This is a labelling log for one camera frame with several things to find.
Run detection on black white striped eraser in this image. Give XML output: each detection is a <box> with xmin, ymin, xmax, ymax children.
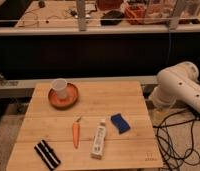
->
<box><xmin>34</xmin><ymin>140</ymin><xmax>61</xmax><ymax>171</ymax></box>

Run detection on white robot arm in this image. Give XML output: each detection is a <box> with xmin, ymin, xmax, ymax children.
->
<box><xmin>149</xmin><ymin>61</ymin><xmax>200</xmax><ymax>114</ymax></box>

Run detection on orange plate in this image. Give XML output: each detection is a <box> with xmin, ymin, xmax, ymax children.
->
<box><xmin>48</xmin><ymin>83</ymin><xmax>79</xmax><ymax>109</ymax></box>

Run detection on white paper cup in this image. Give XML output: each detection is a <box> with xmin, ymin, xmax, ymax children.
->
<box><xmin>51</xmin><ymin>78</ymin><xmax>67</xmax><ymax>99</ymax></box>

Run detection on blue sponge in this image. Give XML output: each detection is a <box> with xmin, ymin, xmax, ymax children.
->
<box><xmin>111</xmin><ymin>114</ymin><xmax>130</xmax><ymax>134</ymax></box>

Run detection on orange carrot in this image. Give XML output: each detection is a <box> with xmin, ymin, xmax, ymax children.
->
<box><xmin>72</xmin><ymin>117</ymin><xmax>81</xmax><ymax>149</ymax></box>

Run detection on white tube bottle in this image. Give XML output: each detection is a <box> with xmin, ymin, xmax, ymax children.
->
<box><xmin>91</xmin><ymin>120</ymin><xmax>106</xmax><ymax>159</ymax></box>

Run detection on black bag on bench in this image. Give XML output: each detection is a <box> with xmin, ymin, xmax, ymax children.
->
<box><xmin>100</xmin><ymin>10</ymin><xmax>124</xmax><ymax>26</ymax></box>

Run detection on orange crate on bench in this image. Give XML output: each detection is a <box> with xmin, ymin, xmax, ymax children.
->
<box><xmin>124</xmin><ymin>5</ymin><xmax>145</xmax><ymax>25</ymax></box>

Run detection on grey metal post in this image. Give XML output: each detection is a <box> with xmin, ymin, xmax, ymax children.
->
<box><xmin>76</xmin><ymin>0</ymin><xmax>86</xmax><ymax>31</ymax></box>

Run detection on black floor cables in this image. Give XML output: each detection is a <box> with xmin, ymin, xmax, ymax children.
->
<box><xmin>152</xmin><ymin>108</ymin><xmax>200</xmax><ymax>171</ymax></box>

